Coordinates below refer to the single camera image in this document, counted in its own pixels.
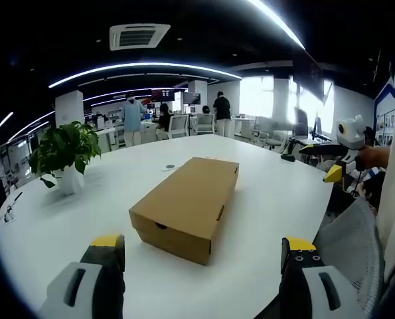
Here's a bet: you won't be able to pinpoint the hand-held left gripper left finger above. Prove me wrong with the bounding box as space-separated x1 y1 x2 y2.
37 234 126 319

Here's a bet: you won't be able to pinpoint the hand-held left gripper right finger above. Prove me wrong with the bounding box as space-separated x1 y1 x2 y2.
279 236 367 319

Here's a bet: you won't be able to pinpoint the brown cardboard shoe box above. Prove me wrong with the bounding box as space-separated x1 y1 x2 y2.
128 156 240 266

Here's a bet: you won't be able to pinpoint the person's right hand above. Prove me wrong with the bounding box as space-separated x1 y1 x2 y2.
358 146 392 170

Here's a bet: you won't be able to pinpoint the computer monitor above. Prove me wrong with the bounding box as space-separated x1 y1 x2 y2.
293 107 309 140

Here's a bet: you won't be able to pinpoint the black device on table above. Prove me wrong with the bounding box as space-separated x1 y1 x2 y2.
280 138 297 163

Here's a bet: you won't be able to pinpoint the grey mesh office chair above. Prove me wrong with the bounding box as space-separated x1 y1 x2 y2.
313 197 386 316

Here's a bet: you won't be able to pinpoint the white office chair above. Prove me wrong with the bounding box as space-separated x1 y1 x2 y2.
196 112 216 135
251 116 275 146
167 114 189 139

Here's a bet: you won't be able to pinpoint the white plant pot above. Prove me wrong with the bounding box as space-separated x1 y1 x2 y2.
52 163 85 196

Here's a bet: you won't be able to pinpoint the small black and white tool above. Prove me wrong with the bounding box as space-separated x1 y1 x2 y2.
3 191 24 223

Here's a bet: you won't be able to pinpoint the green potted plant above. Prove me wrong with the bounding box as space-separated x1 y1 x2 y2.
28 120 102 189

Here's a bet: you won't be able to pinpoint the white ceiling air vent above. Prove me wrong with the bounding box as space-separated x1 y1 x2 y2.
109 23 171 52

